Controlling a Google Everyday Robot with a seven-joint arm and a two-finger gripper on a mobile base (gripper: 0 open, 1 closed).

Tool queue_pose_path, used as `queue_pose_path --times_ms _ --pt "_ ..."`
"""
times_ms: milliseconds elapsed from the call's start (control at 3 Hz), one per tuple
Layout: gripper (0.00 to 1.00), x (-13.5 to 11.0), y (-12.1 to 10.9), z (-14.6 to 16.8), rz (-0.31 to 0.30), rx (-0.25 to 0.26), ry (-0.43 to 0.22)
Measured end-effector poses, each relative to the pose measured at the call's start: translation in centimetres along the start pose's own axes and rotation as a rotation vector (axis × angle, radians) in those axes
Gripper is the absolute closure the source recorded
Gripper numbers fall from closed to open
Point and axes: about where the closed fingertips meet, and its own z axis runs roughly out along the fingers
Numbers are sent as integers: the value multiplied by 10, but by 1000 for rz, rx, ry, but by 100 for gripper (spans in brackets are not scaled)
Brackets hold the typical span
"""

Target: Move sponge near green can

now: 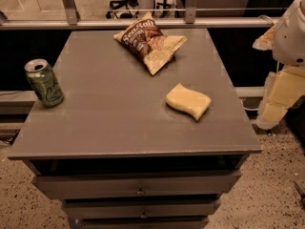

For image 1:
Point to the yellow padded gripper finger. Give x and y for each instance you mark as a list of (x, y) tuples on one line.
[(281, 92), (265, 41)]

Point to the yellow sponge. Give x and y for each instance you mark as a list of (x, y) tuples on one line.
[(188, 101)]

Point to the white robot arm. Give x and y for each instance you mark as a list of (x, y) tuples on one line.
[(289, 38)]

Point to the green soda can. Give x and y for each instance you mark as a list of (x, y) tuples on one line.
[(43, 81)]

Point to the sea salt chips bag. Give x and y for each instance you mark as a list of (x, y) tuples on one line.
[(144, 39)]

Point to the black office chair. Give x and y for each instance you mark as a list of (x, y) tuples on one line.
[(122, 8)]

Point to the grey drawer cabinet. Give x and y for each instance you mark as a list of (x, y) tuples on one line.
[(118, 156)]

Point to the metal railing frame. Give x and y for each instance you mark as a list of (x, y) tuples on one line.
[(91, 14)]

